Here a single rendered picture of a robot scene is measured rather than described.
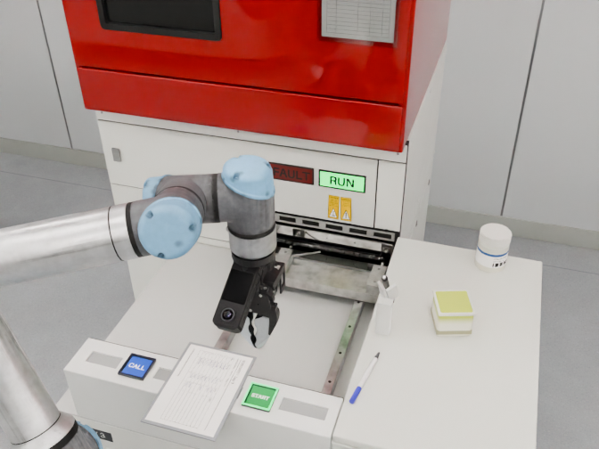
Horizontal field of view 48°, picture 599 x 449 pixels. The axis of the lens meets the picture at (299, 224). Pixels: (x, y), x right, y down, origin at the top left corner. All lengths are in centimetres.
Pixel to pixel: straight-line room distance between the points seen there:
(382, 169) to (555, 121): 165
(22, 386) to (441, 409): 72
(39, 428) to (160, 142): 86
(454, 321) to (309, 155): 53
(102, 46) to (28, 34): 224
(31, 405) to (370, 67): 90
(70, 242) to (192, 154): 90
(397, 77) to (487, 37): 160
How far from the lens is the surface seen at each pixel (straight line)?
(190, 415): 129
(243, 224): 101
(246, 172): 97
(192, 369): 137
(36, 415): 118
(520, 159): 323
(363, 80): 145
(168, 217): 85
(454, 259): 163
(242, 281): 107
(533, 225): 340
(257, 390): 131
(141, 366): 139
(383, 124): 148
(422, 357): 138
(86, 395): 146
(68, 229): 91
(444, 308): 139
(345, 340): 156
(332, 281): 167
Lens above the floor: 196
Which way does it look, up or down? 35 degrees down
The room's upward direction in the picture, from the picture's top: 1 degrees counter-clockwise
